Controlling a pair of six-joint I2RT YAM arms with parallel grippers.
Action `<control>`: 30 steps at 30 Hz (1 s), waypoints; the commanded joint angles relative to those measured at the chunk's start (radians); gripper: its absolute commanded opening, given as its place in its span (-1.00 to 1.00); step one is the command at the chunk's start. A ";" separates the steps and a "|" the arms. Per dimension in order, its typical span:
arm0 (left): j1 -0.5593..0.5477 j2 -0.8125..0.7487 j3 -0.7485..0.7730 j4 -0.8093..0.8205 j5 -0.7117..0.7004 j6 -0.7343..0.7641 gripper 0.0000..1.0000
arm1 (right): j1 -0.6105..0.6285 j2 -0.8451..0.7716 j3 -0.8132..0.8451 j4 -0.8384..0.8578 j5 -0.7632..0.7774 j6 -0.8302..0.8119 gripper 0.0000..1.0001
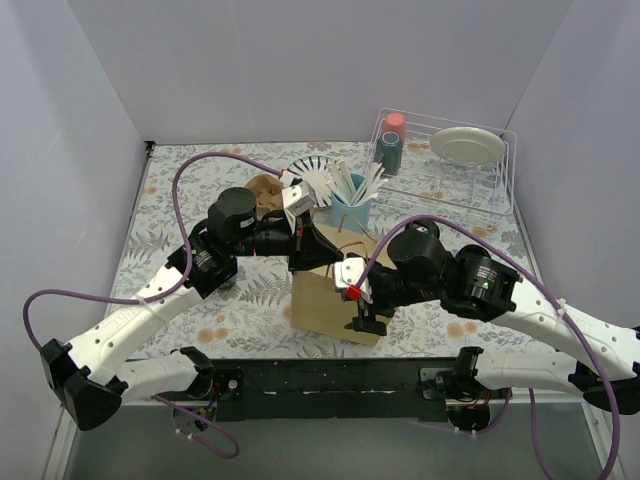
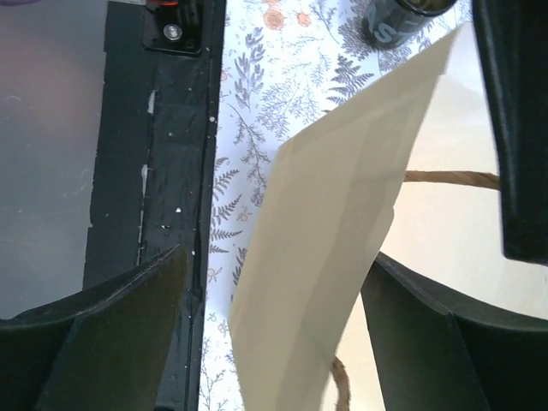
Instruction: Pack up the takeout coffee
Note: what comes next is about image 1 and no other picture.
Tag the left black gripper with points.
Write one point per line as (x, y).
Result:
(295, 248)

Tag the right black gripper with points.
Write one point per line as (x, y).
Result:
(373, 307)

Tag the brown paper bag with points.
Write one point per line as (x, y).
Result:
(315, 306)

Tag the black coffee cup lid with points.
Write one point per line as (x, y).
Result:
(425, 226)

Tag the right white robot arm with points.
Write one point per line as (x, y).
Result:
(591, 359)

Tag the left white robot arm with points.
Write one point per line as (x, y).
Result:
(93, 374)

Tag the blue straw holder cup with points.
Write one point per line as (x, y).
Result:
(349, 217)

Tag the brown cardboard cup carrier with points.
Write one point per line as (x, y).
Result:
(267, 190)

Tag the blue striped plate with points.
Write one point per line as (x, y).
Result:
(315, 170)

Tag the dark teal cup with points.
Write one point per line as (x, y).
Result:
(388, 152)

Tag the cream white plate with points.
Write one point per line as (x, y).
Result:
(467, 145)

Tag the pink cup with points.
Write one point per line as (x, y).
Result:
(395, 122)

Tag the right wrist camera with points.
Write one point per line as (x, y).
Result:
(346, 277)

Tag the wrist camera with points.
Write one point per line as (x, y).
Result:
(346, 277)
(297, 197)

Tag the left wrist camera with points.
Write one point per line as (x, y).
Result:
(297, 197)

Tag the white wire dish rack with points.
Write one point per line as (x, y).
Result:
(476, 195)

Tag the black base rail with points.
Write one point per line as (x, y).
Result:
(369, 388)

